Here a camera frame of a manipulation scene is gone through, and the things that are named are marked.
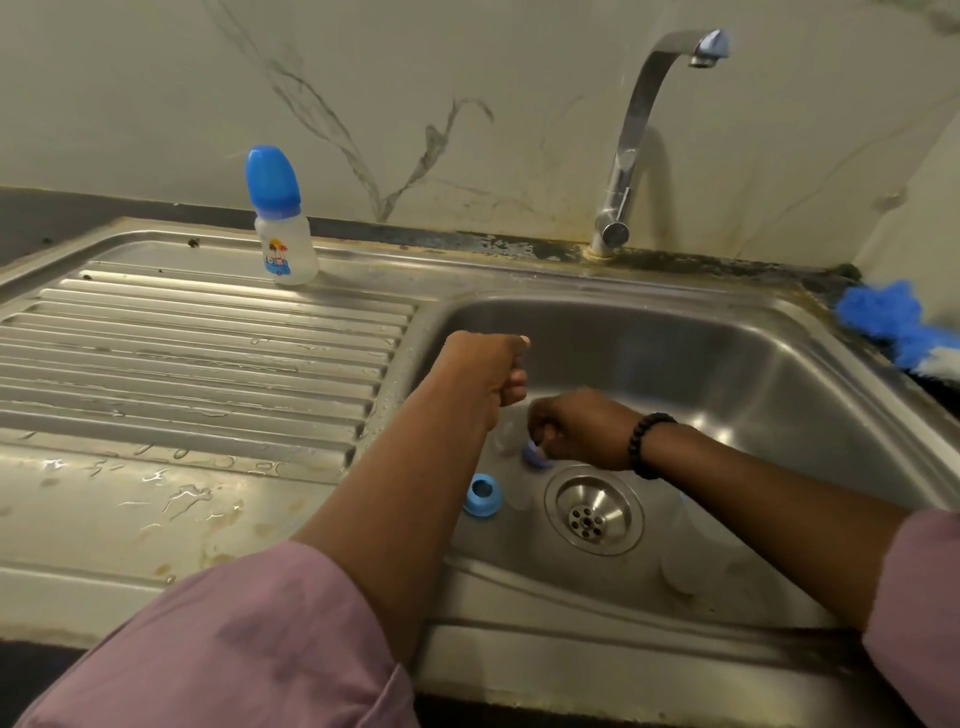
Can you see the pink shirt sleeve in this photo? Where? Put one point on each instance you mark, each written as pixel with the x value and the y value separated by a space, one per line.
pixel 225 645
pixel 923 615

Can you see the blue and white bottle brush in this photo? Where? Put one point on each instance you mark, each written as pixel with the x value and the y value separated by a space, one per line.
pixel 885 312

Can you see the metal sink drain strainer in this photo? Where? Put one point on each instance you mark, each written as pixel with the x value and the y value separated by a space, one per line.
pixel 593 513

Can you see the chrome sink faucet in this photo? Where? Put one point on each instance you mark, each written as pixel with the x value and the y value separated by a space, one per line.
pixel 621 165

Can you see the stainless steel sink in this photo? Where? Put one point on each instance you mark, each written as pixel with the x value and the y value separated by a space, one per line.
pixel 195 360

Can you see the person's left hand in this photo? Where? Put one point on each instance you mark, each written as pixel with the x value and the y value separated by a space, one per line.
pixel 480 375

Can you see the person's right forearm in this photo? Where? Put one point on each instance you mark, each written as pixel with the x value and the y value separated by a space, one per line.
pixel 780 518

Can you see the person's left forearm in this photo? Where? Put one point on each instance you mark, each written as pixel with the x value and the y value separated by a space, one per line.
pixel 405 510

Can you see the cartoon print baby bottle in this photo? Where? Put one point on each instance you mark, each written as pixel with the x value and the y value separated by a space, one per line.
pixel 282 240

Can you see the person's right hand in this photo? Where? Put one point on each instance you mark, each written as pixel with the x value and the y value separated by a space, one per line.
pixel 593 431

